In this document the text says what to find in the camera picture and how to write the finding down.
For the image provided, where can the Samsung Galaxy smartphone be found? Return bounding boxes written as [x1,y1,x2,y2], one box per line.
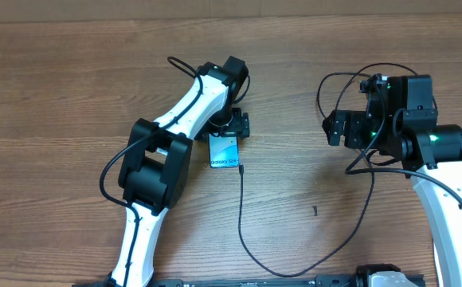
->
[208,135,240,168]

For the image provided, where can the black USB charging cable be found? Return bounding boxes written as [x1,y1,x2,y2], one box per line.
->
[237,62,439,278]

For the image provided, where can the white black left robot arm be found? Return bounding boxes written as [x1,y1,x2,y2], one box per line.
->
[99,56,250,287]

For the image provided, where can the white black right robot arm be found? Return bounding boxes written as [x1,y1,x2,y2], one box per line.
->
[322,74,462,286]

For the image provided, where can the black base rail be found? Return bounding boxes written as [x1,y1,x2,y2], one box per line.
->
[71,263,427,287]

